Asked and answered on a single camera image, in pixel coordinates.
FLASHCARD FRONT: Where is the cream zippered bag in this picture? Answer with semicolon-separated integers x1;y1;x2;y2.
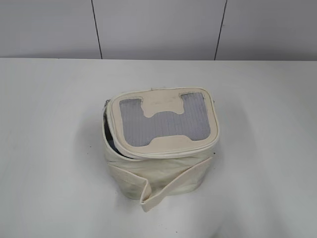
102;87;220;211

